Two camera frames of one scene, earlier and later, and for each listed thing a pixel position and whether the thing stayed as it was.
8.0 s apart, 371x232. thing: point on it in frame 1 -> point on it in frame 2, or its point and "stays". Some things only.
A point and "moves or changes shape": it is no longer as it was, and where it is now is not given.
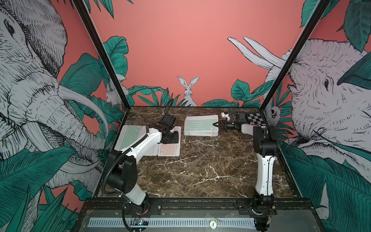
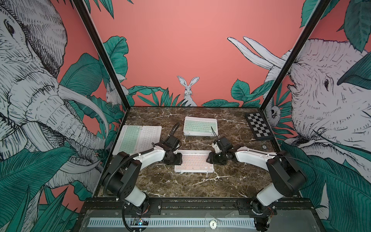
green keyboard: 127,134 stays
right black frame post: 318,11 stays
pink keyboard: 170,149 moves or changes shape
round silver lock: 213,224 stays
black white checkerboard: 255,118 stays
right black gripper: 226,124 -> 212,159
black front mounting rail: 196,207 stays
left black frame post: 94,34 stays
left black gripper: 176,138 -> 179,161
